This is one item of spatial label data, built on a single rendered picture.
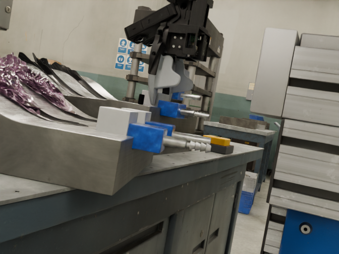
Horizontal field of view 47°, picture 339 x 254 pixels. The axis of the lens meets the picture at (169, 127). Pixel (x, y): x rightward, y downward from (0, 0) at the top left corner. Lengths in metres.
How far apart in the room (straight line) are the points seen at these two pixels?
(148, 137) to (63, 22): 8.34
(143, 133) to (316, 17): 6.97
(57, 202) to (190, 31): 0.42
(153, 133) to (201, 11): 0.34
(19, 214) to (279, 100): 0.27
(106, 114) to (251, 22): 6.98
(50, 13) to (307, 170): 8.67
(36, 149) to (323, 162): 0.28
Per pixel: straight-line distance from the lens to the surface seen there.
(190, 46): 0.71
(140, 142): 0.44
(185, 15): 0.74
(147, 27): 0.75
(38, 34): 9.04
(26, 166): 0.41
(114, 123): 0.44
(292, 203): 0.42
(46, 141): 0.40
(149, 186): 0.57
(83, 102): 0.74
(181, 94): 1.03
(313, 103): 0.41
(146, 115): 0.54
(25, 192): 0.37
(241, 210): 3.88
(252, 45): 7.28
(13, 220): 0.36
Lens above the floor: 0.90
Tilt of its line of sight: 3 degrees down
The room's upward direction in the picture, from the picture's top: 10 degrees clockwise
